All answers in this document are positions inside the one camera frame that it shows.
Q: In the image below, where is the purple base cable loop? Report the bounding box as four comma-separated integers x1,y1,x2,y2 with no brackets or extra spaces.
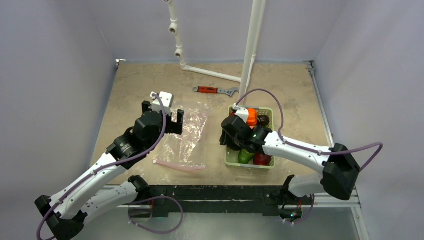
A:
127,196,185,235

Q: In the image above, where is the orange toy pumpkin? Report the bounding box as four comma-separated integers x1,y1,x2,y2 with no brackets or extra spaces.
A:
246,108,258,129

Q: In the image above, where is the green orange toy mango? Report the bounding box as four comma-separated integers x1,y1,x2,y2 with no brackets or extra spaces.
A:
237,149,255,165

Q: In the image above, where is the clear zip top bag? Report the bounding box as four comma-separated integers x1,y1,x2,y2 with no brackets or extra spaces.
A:
152,101,210,172

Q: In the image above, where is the dark red toy apple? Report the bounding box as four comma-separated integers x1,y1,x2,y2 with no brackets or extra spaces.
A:
253,153,272,166

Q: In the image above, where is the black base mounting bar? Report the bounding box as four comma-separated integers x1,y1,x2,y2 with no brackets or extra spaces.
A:
128,175,313,219

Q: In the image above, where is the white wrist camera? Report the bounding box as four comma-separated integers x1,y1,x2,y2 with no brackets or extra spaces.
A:
232,103,249,123
150,91,174,116

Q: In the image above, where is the aluminium rail frame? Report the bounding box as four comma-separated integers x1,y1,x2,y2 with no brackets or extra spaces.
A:
303,60,370,240

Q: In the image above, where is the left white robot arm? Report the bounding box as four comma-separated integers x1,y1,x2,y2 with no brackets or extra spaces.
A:
35,99,185,240

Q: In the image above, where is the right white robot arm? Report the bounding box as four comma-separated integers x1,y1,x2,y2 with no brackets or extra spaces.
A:
220,115,361,204

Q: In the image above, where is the dark purple toy tomato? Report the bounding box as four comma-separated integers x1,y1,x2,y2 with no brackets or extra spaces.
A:
256,114,270,127

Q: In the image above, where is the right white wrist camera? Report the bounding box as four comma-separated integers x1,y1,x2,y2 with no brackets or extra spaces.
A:
232,103,249,123

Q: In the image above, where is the white pvc pipe frame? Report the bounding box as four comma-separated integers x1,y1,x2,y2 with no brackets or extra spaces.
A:
164,0,267,102

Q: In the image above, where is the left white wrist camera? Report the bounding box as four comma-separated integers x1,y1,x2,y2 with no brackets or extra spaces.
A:
150,91,174,116

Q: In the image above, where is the red handled adjustable wrench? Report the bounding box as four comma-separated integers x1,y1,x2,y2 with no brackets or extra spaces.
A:
192,86,240,97

